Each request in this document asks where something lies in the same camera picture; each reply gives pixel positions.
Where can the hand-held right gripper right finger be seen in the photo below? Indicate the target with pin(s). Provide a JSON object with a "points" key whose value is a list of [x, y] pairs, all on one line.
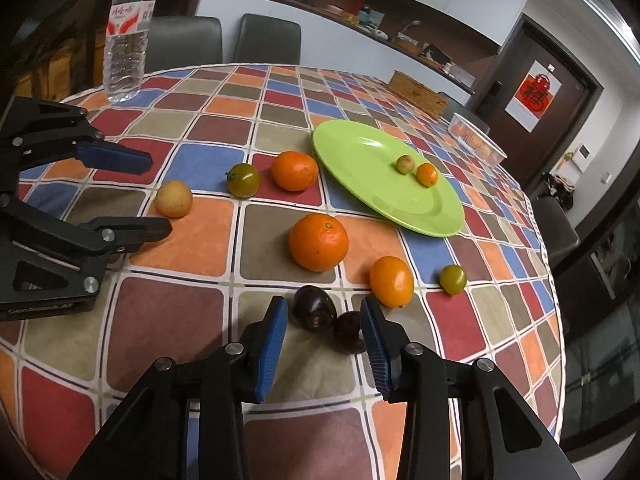
{"points": [[377, 355]]}

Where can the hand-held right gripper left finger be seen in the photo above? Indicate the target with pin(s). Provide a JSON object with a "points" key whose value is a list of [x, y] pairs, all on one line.
{"points": [[272, 355]]}

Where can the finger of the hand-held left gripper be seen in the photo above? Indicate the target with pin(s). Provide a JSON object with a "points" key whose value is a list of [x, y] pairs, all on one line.
{"points": [[117, 156], [125, 234]]}

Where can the dark purple passion fruit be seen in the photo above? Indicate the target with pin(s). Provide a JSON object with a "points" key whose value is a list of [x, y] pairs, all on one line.
{"points": [[312, 306], [349, 332]]}

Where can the tan round fruit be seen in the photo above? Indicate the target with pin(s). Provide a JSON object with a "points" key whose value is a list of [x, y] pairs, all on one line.
{"points": [[172, 199]]}

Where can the oval orange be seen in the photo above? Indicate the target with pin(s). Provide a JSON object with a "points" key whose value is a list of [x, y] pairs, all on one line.
{"points": [[391, 281]]}

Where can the small green tangerine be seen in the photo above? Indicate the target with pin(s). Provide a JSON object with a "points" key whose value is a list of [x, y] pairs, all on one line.
{"points": [[453, 279]]}

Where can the large orange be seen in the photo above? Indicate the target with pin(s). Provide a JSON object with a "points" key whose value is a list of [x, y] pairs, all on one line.
{"points": [[318, 241]]}

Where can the medium orange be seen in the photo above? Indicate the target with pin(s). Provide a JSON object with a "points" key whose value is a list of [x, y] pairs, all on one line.
{"points": [[295, 171]]}

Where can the green plate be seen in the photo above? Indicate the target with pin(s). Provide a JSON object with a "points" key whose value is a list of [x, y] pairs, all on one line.
{"points": [[365, 170]]}

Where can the clear plastic water bottle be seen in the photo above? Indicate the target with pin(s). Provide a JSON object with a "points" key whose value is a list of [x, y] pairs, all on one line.
{"points": [[125, 60]]}

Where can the dark grey dining chair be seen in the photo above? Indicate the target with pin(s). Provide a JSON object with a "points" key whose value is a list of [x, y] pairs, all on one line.
{"points": [[182, 42], [267, 40], [552, 230], [462, 106]]}

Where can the small orange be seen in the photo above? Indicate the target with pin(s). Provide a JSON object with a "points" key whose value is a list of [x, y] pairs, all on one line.
{"points": [[427, 174]]}

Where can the brown kiwi fruit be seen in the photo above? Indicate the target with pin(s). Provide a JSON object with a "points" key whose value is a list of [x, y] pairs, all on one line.
{"points": [[404, 164]]}

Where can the black framed glass sliding door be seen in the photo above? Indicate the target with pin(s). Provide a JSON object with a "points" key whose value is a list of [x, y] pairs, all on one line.
{"points": [[600, 360]]}

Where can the white lower counter cabinet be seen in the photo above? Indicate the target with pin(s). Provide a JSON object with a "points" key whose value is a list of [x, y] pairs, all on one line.
{"points": [[325, 40]]}

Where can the white plastic basket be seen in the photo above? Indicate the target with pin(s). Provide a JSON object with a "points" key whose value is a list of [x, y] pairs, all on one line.
{"points": [[475, 135]]}

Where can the shoe rack with clothes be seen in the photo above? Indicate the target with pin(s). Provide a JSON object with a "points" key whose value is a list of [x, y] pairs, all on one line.
{"points": [[557, 187]]}

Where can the wicker box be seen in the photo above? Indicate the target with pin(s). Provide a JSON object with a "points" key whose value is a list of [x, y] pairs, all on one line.
{"points": [[417, 92]]}

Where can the black door lock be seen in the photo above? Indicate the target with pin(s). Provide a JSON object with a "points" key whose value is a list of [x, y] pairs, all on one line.
{"points": [[495, 92]]}

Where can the white desk lamp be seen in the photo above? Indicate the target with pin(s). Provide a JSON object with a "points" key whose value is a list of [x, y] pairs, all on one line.
{"points": [[412, 25]]}

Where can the dark brown door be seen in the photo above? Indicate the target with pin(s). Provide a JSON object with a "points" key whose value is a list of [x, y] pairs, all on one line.
{"points": [[505, 50]]}

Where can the white wall intercom panel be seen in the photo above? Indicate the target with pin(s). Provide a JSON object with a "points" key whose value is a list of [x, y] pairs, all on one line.
{"points": [[582, 155]]}

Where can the white red wall calendar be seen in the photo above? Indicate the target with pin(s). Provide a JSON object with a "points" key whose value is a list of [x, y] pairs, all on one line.
{"points": [[532, 95]]}

